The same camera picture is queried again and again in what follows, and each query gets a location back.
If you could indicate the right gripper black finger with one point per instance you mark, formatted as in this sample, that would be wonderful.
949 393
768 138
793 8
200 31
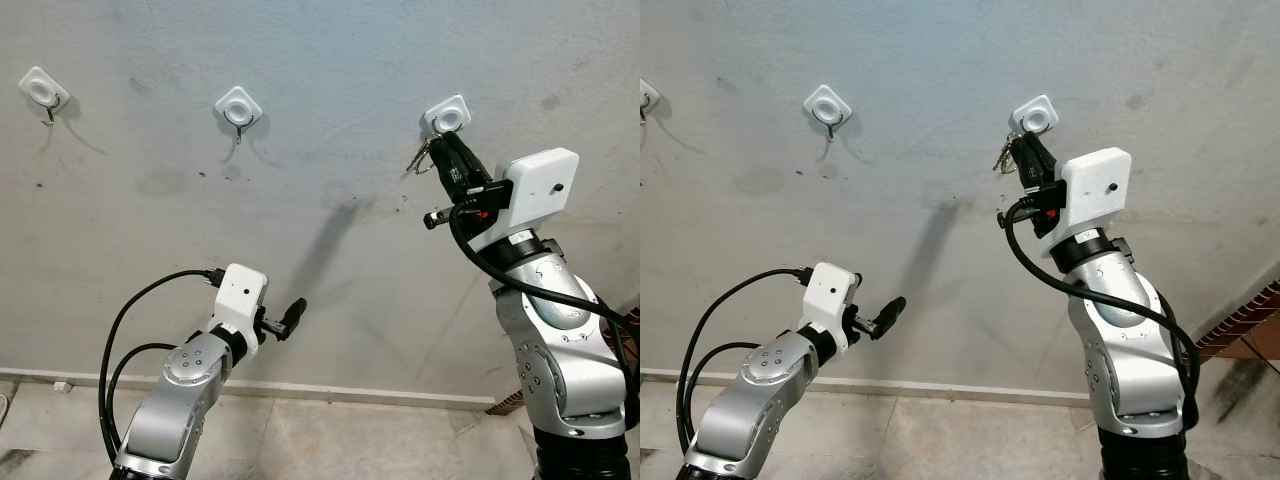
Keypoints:
1042 165
468 165
455 175
1026 170

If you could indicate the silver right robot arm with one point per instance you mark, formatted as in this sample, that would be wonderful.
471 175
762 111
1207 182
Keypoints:
1130 370
560 370

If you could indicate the white adhesive wall hook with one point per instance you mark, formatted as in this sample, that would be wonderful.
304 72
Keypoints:
447 117
828 104
43 88
238 106
647 97
1035 117

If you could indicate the key bunch with black fob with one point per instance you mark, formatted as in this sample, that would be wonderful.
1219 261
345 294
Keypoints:
425 152
1003 158

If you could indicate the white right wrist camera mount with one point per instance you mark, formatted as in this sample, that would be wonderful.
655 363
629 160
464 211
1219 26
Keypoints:
1095 195
535 195

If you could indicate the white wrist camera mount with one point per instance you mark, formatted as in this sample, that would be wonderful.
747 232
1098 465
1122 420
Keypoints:
535 195
240 295
1095 195
830 295

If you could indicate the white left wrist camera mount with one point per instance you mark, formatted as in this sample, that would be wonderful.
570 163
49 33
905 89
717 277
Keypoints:
240 295
830 295

